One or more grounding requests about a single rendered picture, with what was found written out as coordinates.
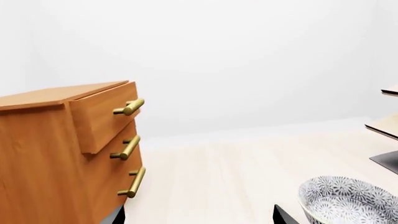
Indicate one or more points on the bowl with white floral pattern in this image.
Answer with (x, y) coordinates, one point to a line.
(345, 200)

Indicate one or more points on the wooden three-drawer cabinet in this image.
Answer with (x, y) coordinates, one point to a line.
(40, 151)

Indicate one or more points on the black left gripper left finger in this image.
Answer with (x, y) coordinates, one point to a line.
(116, 217)

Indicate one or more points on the wooden drawer, pulled open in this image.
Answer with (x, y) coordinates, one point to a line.
(99, 121)

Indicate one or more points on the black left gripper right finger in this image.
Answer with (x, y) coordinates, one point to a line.
(281, 217)

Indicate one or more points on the dark grey flat panel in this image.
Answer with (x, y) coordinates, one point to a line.
(388, 161)

